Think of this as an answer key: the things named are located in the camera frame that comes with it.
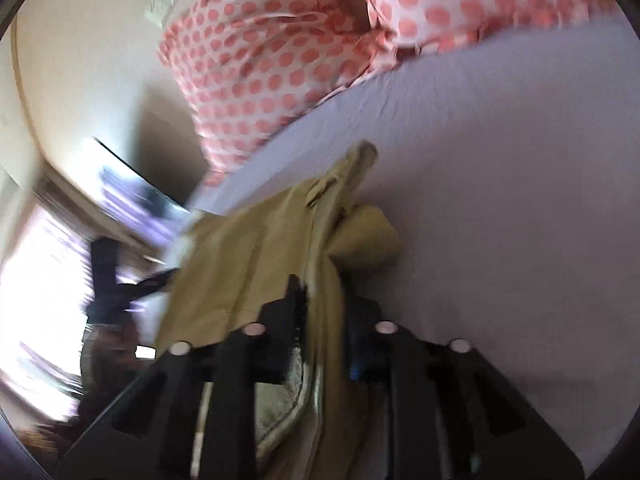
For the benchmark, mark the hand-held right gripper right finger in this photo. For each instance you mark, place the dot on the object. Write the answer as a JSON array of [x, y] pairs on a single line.
[[371, 357]]

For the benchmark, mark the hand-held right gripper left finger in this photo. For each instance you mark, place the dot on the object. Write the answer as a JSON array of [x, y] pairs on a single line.
[[281, 325]]

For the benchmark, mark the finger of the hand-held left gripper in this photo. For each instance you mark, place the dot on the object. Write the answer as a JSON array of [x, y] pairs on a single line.
[[152, 282]]

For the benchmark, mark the khaki pants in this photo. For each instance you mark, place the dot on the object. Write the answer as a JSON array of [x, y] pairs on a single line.
[[260, 260]]

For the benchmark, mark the bright window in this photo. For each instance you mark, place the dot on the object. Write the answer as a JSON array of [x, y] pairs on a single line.
[[40, 280]]

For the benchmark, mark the dark flat screen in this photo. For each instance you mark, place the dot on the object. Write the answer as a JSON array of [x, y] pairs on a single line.
[[150, 180]]

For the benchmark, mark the lavender bed sheet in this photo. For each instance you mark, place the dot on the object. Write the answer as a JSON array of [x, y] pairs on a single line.
[[500, 185]]

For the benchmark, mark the large pink polka dot pillow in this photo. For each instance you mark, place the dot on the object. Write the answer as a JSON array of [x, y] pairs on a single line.
[[260, 70]]

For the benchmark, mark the small pink polka dot pillow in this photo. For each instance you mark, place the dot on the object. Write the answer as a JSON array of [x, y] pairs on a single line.
[[450, 5]]

